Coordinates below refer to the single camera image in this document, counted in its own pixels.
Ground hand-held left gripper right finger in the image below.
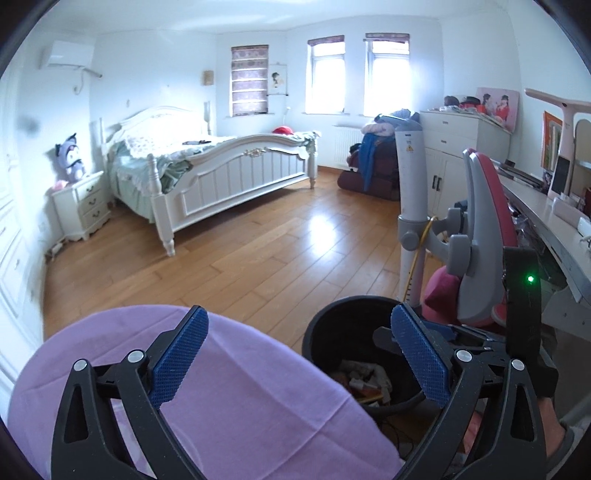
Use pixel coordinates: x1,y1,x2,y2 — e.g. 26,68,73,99
390,302,549,480

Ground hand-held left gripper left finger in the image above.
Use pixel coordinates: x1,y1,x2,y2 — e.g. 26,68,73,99
50,305,211,480

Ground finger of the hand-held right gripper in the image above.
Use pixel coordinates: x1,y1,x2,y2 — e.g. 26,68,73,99
373,324,403,354
421,320,509,366

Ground black waste bin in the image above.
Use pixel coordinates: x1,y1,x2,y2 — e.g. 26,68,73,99
302,295,462,419

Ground pile of crumpled packets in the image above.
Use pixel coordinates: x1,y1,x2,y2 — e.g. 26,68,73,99
335,357,394,408

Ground purple tablecloth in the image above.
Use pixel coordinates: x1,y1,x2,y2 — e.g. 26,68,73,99
8,305,403,480

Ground grey pink desk chair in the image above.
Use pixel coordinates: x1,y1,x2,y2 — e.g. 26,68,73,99
399,148,519,329

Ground white desk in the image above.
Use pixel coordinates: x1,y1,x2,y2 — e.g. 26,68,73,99
496,159,591,320

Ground white box on desk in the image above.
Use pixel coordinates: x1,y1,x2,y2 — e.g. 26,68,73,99
551,196,591,232

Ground white tablet screen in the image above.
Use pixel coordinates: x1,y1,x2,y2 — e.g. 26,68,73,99
549,156,574,195

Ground white tower fan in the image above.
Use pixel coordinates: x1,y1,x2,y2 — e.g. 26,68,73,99
394,129,437,306

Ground white nightstand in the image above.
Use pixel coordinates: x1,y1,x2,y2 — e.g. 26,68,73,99
51,171,112,241

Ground orange framed picture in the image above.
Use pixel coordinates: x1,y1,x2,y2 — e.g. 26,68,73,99
540,111,563,172

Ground white cabinet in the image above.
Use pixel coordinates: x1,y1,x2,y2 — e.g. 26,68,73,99
419,110,512,217

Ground white wooden bed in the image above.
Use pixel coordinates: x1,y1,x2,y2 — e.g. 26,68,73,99
99,105,319,257

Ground brown armchair with clothes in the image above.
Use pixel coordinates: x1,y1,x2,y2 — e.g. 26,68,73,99
360,108,421,193

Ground white wardrobe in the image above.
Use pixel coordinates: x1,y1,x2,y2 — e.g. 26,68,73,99
0,78,47,393

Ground white radiator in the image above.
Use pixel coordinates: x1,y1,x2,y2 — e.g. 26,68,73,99
331,124,370,168

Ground pink picture poster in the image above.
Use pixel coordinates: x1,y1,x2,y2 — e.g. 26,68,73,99
475,87,522,134

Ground red items on cabinet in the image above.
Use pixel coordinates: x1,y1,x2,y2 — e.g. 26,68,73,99
443,95,481,112

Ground purple plush toy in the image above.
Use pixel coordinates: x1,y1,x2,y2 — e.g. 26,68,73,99
55,134,88,184

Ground wide white window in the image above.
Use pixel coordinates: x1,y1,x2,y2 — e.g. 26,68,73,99
364,32,411,117

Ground narrow white window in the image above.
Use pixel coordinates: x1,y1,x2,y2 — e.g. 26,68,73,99
307,35,346,114

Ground brown roman blind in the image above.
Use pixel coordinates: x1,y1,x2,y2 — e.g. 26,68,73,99
231,45,269,117

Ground white air conditioner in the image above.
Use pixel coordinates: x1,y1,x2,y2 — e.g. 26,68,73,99
39,41,95,70

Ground yellow cable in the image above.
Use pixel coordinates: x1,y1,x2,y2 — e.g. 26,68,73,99
404,216,437,302

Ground black floor cables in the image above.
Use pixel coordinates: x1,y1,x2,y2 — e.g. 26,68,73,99
382,410,417,459

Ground wall scroll poster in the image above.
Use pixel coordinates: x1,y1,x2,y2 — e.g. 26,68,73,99
269,64,289,97

